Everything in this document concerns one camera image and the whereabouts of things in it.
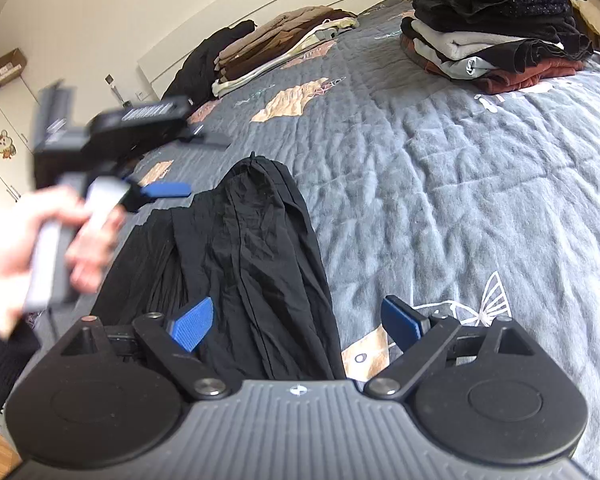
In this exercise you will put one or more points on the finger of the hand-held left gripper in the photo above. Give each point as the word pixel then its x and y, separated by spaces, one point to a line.
pixel 205 140
pixel 165 191

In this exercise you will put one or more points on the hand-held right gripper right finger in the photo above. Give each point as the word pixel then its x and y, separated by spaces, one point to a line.
pixel 402 322

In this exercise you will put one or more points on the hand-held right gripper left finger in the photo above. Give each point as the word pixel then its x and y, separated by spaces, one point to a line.
pixel 192 322

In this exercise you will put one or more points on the black pants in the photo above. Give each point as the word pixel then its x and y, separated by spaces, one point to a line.
pixel 260 260

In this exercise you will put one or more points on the person's left forearm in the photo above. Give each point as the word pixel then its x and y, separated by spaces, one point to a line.
pixel 0 365

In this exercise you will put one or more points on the stack of folded brown clothes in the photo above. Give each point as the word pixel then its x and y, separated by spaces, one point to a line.
pixel 280 35

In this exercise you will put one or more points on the stack of folded dark clothes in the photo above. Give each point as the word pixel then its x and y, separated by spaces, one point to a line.
pixel 480 20

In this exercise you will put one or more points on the person's left hand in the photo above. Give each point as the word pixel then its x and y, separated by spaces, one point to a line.
pixel 10 260

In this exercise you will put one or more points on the black puffer jacket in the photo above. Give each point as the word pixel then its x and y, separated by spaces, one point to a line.
pixel 195 70

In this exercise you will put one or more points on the white wardrobe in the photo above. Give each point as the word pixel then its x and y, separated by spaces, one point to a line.
pixel 5 110

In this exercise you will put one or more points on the cartoon mouse sticker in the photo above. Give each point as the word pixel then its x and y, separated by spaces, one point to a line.
pixel 3 146

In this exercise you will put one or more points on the small cardboard box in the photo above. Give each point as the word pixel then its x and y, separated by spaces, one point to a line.
pixel 5 67

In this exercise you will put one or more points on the grey fish print blanket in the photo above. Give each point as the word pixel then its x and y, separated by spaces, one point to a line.
pixel 430 185

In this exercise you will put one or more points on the wall hook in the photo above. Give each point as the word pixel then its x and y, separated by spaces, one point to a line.
pixel 110 79

